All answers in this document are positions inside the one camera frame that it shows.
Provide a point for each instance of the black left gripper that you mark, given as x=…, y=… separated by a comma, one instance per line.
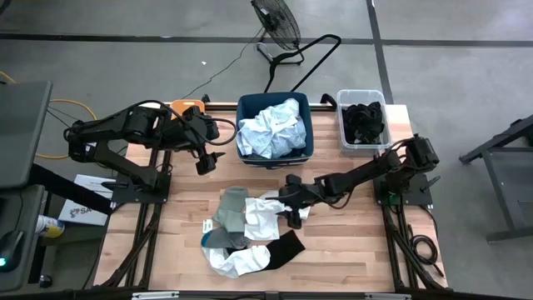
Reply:
x=200, y=127

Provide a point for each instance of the small black knob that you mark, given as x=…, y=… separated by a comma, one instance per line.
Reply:
x=45, y=281

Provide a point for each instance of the navy fabric basket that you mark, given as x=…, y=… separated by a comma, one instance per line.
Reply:
x=250, y=104

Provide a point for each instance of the black metal stand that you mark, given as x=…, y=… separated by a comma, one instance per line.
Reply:
x=506, y=200

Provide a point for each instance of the black diagonal strut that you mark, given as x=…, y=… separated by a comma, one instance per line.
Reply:
x=62, y=186

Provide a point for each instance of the sage green sock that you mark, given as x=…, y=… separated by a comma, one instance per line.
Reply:
x=231, y=200

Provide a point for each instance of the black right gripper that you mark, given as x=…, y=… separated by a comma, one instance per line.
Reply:
x=297, y=193

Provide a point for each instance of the black garment with grey stripes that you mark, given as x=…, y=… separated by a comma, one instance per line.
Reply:
x=366, y=118

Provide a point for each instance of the white and yellow can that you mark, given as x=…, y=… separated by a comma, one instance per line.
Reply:
x=50, y=227

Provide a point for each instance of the silver metal bracket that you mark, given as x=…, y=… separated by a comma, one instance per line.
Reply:
x=154, y=295
x=387, y=296

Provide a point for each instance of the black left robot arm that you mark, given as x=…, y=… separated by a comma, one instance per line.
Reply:
x=125, y=125

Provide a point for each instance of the black computer mouse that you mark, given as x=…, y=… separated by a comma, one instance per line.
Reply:
x=10, y=250

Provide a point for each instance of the black sock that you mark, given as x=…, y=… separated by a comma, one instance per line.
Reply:
x=287, y=248

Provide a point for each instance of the small white tag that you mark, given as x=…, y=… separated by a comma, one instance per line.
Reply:
x=207, y=226

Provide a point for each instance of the clear plastic bin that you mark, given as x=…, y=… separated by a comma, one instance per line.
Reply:
x=345, y=96

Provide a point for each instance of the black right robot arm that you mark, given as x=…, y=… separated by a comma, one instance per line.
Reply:
x=358, y=175

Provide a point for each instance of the black floor fan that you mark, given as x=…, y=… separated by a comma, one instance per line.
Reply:
x=277, y=21

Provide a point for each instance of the grey desk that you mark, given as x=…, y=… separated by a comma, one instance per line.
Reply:
x=25, y=208

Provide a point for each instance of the black aluminium frame rails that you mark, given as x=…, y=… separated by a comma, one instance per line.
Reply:
x=145, y=250
x=393, y=246

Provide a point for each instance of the orange plastic bin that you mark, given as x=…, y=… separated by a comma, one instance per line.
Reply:
x=183, y=106

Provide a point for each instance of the white cloth shirt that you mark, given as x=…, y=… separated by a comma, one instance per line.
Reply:
x=260, y=218

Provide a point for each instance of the dark grey monitor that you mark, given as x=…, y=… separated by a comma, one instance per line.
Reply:
x=21, y=133

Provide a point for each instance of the light blue shirt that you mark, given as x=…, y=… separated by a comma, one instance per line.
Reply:
x=270, y=133

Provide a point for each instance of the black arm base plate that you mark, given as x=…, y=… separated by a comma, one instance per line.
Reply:
x=412, y=199
x=125, y=196

